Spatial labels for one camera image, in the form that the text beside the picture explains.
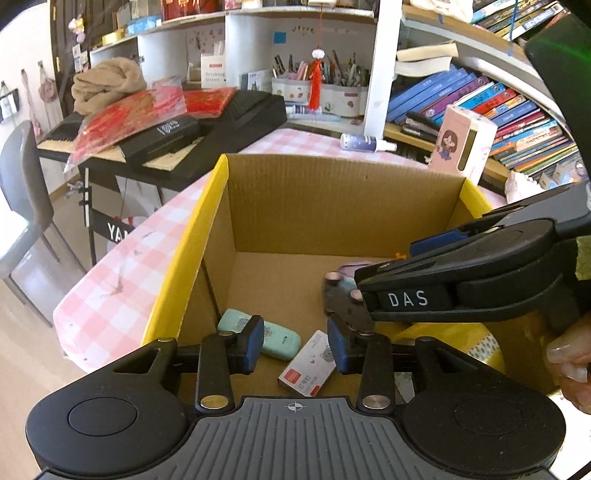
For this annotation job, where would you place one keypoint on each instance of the dark tote bag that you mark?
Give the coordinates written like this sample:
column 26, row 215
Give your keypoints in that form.
column 8, row 104

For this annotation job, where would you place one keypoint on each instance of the white frilly pouch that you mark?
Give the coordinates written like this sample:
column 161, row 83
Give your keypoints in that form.
column 519, row 187

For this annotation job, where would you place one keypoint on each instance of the white pen holder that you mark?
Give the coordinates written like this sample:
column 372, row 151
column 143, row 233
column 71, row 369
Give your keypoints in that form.
column 339, row 99

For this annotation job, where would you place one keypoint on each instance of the red tassel ornament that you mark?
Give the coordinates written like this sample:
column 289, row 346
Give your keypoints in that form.
column 316, row 87

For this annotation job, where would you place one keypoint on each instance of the bunch of pens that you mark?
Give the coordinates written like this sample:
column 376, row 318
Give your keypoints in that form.
column 344, row 69

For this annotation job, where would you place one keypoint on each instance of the blue tissue box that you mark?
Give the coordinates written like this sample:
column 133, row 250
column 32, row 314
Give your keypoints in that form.
column 144, row 25

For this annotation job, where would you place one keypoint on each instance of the red decorations plastic bag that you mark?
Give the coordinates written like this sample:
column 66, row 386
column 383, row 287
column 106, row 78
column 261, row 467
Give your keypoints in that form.
column 120, row 115

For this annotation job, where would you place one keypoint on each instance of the white box red label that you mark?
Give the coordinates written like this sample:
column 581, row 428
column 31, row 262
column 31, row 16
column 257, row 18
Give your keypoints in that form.
column 212, row 71

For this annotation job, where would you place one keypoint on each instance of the pink hanging pouch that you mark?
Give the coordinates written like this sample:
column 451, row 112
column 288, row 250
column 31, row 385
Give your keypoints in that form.
column 46, row 87

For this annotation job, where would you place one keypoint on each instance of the dark wooden door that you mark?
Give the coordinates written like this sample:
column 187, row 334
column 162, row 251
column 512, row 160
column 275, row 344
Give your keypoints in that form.
column 92, row 18

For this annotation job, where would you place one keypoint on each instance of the blue and white card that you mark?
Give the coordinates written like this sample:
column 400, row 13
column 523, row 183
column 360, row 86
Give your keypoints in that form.
column 256, row 79

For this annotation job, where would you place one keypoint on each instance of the red figure printed box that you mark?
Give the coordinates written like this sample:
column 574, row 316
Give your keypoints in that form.
column 189, row 7

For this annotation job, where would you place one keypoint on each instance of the purple spray bottle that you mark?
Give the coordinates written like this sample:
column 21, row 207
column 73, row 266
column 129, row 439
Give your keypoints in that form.
column 360, row 142

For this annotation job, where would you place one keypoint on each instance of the yellow-edged cardboard box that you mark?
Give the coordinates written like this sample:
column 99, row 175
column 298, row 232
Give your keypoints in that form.
column 323, row 207

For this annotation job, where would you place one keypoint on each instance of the white cubby shelf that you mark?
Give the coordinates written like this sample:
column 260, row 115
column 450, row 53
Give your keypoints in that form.
column 249, row 37

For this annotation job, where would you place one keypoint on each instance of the yellow padded package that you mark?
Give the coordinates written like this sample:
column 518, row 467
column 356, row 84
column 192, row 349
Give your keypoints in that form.
column 443, row 334

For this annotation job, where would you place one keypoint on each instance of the long black box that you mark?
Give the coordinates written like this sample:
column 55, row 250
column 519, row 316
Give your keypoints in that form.
column 157, row 136

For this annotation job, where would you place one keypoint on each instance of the blue tape piece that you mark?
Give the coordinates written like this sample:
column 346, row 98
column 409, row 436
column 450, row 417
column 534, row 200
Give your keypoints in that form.
column 279, row 37

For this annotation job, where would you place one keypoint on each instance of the beige crumpled cloth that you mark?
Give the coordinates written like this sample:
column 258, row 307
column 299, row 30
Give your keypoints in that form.
column 108, row 83

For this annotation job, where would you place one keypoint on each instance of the red envelope packet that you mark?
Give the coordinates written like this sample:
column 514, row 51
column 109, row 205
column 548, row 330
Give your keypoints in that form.
column 207, row 100

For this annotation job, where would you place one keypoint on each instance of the pink plush toy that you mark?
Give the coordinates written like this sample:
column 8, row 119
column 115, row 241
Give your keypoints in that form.
column 346, row 267

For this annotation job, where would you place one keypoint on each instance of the white and red card box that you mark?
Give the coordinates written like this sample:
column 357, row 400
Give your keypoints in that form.
column 307, row 369

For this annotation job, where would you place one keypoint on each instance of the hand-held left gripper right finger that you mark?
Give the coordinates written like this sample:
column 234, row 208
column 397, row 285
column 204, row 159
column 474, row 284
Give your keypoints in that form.
column 336, row 347

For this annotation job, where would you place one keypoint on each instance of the black keyboard stand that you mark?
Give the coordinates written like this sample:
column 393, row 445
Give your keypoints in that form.
column 111, row 228

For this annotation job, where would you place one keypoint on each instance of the small blue white box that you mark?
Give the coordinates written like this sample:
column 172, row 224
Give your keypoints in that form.
column 561, row 175

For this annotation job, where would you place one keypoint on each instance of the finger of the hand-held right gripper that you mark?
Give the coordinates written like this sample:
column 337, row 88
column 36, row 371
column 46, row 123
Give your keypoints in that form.
column 344, row 300
column 434, row 242

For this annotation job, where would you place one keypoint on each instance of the pink checkered tablecloth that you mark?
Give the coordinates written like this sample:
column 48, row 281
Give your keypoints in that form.
column 129, row 295

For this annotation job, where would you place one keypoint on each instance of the person's right hand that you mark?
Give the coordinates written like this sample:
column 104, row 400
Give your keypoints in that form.
column 570, row 364

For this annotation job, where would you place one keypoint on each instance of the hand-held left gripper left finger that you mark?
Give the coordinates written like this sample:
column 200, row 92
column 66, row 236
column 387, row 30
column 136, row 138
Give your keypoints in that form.
column 255, row 345

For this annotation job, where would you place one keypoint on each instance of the flat yellow box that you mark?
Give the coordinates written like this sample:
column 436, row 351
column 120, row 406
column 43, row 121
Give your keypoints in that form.
column 114, row 37

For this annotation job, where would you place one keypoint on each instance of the grey chair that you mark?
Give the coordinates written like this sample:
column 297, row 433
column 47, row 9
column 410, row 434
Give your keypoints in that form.
column 23, row 207

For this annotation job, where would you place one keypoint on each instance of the mint green case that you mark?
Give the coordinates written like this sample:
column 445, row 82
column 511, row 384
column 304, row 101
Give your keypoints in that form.
column 277, row 344

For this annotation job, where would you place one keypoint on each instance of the row of colourful books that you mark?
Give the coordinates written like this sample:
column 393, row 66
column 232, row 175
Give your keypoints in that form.
column 508, row 11
column 480, row 106

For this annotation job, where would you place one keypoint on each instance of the thick white-paged book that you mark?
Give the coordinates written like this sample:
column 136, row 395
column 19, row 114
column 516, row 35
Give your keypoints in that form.
column 422, row 67
column 427, row 50

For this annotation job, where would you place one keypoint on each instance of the pink cartoon girl box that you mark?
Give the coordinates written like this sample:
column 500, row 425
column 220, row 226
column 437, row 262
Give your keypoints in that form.
column 455, row 143

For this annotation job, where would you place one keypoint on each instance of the purple plush charm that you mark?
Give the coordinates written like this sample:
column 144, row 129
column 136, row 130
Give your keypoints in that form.
column 77, row 25

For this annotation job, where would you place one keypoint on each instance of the black electronic keyboard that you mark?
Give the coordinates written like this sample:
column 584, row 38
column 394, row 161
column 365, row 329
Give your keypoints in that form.
column 254, row 108

